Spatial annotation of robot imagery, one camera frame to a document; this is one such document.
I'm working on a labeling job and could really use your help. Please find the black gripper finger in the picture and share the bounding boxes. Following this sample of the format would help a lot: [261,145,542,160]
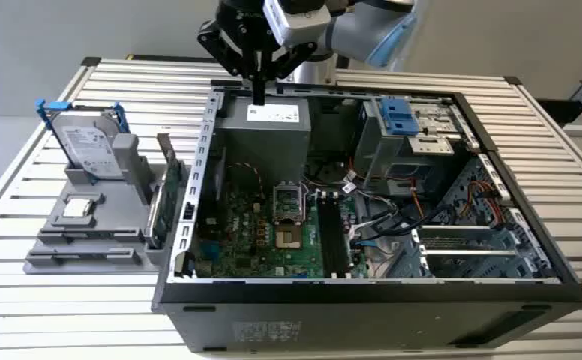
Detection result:
[194,20,261,106]
[258,42,319,106]

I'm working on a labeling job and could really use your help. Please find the blue RAM stick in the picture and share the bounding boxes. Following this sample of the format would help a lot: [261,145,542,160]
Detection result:
[39,253,134,262]

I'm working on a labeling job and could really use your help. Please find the black RAM slot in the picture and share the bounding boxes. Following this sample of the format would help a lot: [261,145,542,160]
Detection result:
[318,195,341,277]

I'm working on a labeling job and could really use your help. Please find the grey power supply unit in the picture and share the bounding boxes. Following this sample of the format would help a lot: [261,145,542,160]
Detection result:
[214,95,314,188]

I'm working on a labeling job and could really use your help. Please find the blue drive latch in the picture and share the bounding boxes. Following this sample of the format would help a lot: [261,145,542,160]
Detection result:
[378,97,421,137]

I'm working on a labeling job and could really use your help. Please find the hard disk in blue carrier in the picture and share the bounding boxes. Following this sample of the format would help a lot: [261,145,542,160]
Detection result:
[34,99,131,180]

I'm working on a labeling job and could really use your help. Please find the metal socket cover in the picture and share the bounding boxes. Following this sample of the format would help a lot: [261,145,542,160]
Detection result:
[271,181,306,223]

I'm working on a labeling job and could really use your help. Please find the green graphics card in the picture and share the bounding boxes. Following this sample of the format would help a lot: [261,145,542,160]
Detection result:
[142,133,186,251]

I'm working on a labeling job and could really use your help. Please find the CPU socket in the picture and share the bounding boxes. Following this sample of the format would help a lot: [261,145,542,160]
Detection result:
[273,221,306,251]

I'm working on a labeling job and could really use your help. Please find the grey parts rack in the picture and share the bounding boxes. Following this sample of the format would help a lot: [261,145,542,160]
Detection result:
[22,134,191,277]

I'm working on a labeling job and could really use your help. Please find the green motherboard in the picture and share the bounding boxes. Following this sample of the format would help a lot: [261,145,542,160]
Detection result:
[193,159,371,279]

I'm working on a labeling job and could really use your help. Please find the silver CPU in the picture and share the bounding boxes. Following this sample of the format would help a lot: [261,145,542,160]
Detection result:
[62,198,95,219]

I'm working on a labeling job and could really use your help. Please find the metal disk bay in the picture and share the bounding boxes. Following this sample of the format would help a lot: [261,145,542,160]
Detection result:
[410,223,555,281]

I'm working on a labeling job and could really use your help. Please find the black PC case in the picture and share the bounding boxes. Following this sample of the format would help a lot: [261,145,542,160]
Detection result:
[150,77,582,354]

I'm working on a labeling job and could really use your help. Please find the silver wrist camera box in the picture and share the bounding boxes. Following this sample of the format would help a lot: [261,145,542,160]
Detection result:
[262,0,331,48]

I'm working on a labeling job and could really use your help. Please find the red black twisted wire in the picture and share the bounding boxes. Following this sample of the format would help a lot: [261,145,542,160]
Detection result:
[226,161,267,200]

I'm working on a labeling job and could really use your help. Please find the thin orange wire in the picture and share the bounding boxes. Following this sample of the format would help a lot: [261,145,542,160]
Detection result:
[409,185,426,219]

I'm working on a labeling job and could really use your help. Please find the black wire bundle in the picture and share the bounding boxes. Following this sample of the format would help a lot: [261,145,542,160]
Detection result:
[359,202,455,238]

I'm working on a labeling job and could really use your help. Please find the orange red power wires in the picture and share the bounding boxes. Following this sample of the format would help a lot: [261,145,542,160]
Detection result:
[463,181,506,230]

